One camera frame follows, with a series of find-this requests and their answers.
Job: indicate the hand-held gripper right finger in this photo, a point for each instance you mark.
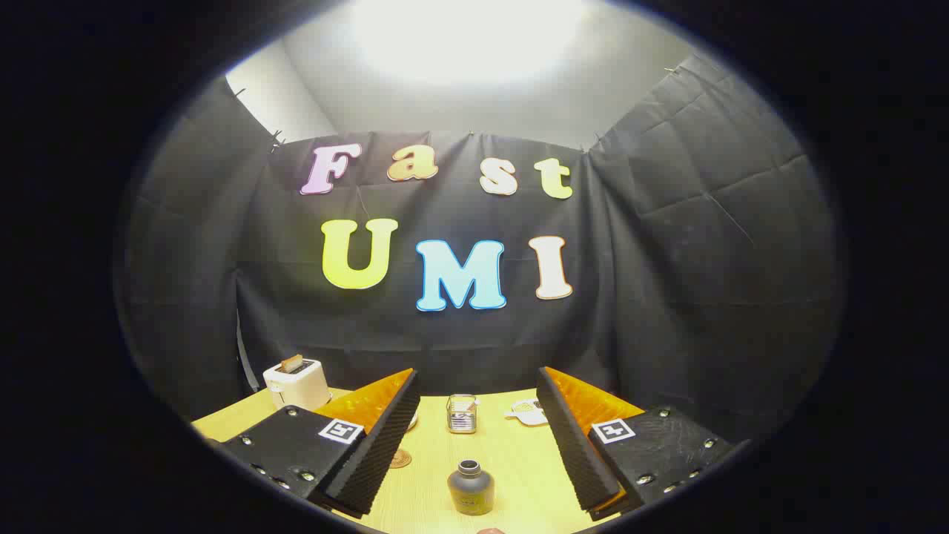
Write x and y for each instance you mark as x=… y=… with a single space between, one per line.
x=578 y=452

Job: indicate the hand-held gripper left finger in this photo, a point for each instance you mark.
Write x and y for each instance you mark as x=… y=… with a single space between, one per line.
x=371 y=460

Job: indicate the round cork coaster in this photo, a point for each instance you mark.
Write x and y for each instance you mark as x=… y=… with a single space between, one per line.
x=402 y=459

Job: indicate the silver bottle with green label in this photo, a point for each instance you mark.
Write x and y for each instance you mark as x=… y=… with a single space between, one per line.
x=471 y=489

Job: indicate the wooden table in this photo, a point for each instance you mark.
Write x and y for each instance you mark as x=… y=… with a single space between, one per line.
x=519 y=475

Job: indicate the white divided dish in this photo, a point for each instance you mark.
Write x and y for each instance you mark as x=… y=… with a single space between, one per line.
x=528 y=412

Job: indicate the white toaster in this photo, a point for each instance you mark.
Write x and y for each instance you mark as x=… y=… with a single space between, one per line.
x=300 y=387

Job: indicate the toast slice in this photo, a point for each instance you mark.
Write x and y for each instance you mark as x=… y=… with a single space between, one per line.
x=291 y=363

